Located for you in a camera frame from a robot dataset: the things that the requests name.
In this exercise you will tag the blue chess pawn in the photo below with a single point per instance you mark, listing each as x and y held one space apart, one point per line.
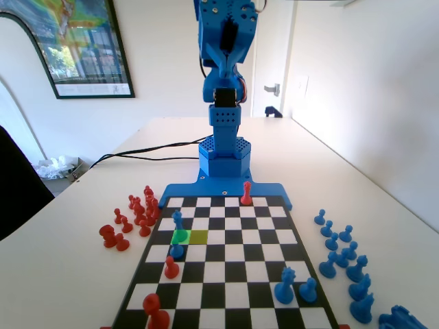
319 217
351 252
326 229
331 243
345 234
329 265
308 290
176 253

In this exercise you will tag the blue board base plate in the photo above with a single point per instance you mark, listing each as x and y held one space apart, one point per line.
205 190

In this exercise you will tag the blue chess king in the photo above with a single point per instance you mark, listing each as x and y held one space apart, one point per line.
177 221

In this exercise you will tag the blue chess queen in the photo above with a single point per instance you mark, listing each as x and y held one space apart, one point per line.
284 288

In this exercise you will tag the blue table clamp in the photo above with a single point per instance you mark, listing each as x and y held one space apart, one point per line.
272 111

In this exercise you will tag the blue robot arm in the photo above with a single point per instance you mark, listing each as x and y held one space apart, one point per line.
224 161

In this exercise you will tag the red chess pawn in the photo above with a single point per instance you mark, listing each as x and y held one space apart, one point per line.
171 269
121 243
126 225

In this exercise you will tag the red chess piece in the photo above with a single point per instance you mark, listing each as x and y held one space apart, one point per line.
139 216
150 206
117 216
131 203
156 208
144 229
138 204
151 220
148 192

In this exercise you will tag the blue chess rook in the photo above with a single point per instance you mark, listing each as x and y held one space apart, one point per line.
401 319

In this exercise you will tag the red chess queen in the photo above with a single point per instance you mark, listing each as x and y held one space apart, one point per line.
246 195

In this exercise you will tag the box of crumpled paper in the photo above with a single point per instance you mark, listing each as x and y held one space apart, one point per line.
58 167

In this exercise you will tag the blue chess knight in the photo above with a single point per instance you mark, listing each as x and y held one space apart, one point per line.
360 288
363 309

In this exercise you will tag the black and white chessboard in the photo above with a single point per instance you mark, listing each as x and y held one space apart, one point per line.
233 274

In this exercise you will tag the black framed poster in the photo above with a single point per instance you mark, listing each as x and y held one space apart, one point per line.
85 51

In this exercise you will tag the red chess king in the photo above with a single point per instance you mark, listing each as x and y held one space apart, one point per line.
155 312

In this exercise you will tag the white door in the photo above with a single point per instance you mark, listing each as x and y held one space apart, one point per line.
271 41

